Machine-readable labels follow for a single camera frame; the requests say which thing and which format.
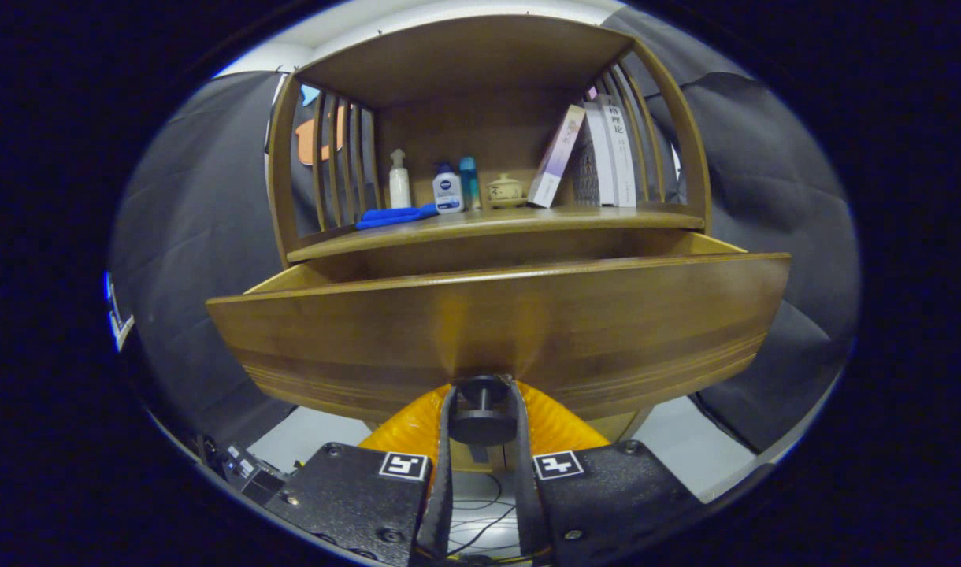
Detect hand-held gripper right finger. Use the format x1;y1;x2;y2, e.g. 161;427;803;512
512;376;706;561

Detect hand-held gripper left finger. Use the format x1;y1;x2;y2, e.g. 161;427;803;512
264;384;459;567

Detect wooden countertop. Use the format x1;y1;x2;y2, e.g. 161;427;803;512
289;203;706;263

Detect white stand with items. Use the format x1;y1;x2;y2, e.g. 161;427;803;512
105;272;135;352

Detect brown wooden cabinet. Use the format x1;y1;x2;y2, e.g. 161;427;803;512
265;14;714;443

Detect black box on floor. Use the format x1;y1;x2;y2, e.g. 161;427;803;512
201;437;292;505

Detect blue folded cloth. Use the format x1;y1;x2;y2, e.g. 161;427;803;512
355;203;440;231

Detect black backdrop cloth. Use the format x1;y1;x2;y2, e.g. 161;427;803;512
106;8;863;454

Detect white pump bottle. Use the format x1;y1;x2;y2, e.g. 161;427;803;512
388;148;412;210

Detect white lotion bottle blue cap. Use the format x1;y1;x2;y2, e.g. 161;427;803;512
432;161;465;215

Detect beige lidded tea cup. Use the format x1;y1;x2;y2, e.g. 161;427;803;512
487;173;525;209

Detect patterned cover book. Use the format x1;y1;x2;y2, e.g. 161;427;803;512
569;101;617;207

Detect teal slim bottle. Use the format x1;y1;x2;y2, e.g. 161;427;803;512
458;156;482;212

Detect purple cover book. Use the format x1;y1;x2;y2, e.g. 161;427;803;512
526;104;587;209

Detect white book black characters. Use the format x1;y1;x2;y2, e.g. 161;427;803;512
597;93;639;208

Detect black floor cables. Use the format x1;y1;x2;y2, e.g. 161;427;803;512
447;471;529;561

